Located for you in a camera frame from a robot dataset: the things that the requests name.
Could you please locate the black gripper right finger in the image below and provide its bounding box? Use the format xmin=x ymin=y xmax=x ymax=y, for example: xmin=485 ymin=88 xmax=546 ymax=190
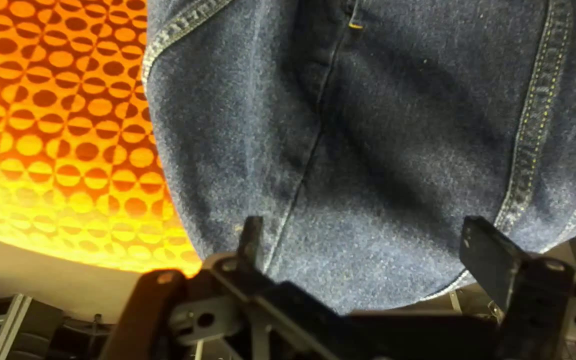
xmin=459 ymin=216 xmax=576 ymax=360

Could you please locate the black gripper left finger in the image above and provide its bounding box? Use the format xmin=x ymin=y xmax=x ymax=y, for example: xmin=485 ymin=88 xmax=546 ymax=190
xmin=209 ymin=216 xmax=339 ymax=360

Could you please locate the blue denim jacket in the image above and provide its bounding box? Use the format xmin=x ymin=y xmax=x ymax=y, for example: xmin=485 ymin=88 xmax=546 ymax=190
xmin=142 ymin=0 xmax=576 ymax=313

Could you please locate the orange fabric chair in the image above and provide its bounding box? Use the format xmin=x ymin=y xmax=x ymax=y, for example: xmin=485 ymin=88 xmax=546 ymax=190
xmin=0 ymin=0 xmax=200 ymax=276

